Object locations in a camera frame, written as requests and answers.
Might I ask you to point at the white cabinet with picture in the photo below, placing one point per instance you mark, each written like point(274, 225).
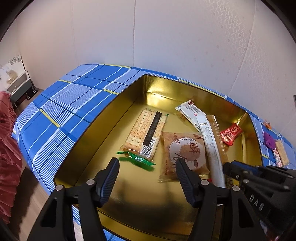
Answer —
point(16, 81)

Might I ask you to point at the cracker pack with green ends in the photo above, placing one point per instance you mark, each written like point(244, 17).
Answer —
point(142, 141)

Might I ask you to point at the round pastry brown packet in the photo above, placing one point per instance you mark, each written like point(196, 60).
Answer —
point(187, 146)

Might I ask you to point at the blue plaid tablecloth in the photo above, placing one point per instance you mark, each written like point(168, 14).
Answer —
point(50, 126)

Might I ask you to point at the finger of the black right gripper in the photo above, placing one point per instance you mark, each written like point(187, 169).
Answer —
point(258, 170)
point(270, 180)

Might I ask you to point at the red patterned snack packet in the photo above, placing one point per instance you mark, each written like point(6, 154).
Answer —
point(230, 134)

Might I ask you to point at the gold tin box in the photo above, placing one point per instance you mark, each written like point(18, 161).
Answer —
point(140, 207)

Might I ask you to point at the purple snack pouch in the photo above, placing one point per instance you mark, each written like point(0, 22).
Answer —
point(269, 141)

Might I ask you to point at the white sachet packet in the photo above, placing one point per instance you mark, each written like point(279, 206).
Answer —
point(189, 110)

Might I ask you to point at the rice cracker clear pack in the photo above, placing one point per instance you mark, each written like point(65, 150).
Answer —
point(282, 153)

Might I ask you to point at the pink floral snack packet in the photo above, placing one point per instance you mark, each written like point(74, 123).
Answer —
point(277, 158)

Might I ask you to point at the long brown white snack bar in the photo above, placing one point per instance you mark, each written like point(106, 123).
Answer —
point(215, 149)

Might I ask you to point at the orange-ended clear candy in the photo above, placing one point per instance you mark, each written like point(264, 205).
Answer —
point(267, 124)

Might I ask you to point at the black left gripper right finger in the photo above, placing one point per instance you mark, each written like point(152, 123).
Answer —
point(230, 206)

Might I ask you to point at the red ruffled fabric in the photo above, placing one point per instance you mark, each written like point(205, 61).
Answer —
point(11, 158)

